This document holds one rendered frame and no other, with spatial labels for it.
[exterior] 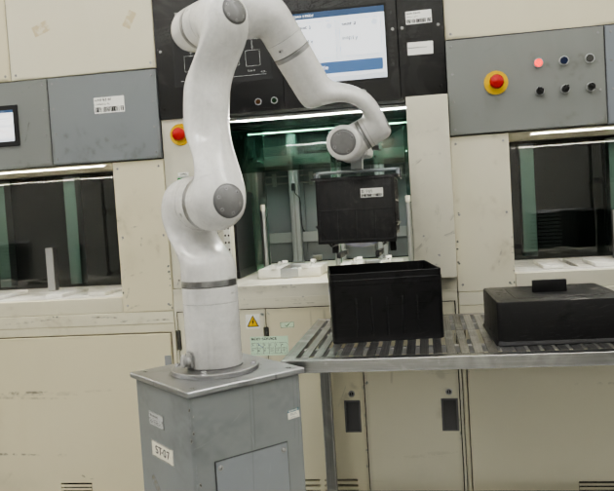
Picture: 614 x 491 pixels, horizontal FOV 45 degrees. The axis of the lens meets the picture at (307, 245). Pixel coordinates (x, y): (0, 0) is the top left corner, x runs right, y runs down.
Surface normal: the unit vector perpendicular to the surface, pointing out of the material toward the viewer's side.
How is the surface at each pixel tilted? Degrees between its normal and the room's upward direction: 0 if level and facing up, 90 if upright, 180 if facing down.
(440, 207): 90
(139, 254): 90
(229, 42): 130
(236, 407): 90
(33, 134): 90
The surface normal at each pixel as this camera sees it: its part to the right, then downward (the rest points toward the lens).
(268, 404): 0.58, 0.00
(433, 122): -0.15, 0.06
